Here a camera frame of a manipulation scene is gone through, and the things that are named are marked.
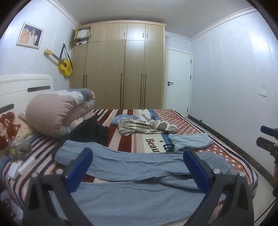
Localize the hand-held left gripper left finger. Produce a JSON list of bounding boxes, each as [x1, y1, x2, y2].
[[23, 147, 94, 226]]

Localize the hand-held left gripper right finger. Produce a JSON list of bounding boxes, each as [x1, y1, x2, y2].
[[183, 148, 254, 226]]

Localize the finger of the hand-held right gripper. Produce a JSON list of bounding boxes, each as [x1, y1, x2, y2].
[[256, 136, 278, 157], [260, 125, 278, 136]]

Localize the blue-grey pants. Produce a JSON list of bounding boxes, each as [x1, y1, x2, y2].
[[54, 140, 239, 226]]

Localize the black pants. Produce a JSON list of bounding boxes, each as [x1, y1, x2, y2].
[[62, 114, 109, 146]]

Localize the light blue folded garment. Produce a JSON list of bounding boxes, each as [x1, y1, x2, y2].
[[168, 133, 214, 152]]

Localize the white paper sheet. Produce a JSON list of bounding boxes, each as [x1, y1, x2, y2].
[[18, 156, 36, 173]]

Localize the striped printed blanket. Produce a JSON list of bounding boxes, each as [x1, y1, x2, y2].
[[0, 108, 259, 218]]

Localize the blue textured garment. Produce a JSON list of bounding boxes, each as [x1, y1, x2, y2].
[[111, 114, 141, 125]]

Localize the grey plush toy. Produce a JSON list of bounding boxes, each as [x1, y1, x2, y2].
[[9, 139, 33, 161]]

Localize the rolled pink grey quilt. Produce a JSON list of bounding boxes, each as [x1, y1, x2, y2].
[[25, 88, 96, 139]]

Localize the beige patterned garment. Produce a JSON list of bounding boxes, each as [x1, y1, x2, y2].
[[117, 117, 177, 136]]

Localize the small white box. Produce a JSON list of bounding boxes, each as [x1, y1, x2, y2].
[[9, 163, 20, 180]]

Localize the red printed pillow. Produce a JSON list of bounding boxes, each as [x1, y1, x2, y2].
[[0, 112, 35, 150]]

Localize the white door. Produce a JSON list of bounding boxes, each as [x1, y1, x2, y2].
[[165, 48, 193, 119]]

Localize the white headboard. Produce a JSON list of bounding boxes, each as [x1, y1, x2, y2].
[[0, 74, 54, 115]]

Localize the yellow guitar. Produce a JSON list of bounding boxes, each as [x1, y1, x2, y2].
[[45, 43, 73, 76]]

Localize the wooden wardrobe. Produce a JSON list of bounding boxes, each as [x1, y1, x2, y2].
[[69, 21, 167, 110]]

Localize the framed wall picture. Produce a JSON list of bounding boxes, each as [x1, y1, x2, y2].
[[16, 22, 44, 50]]

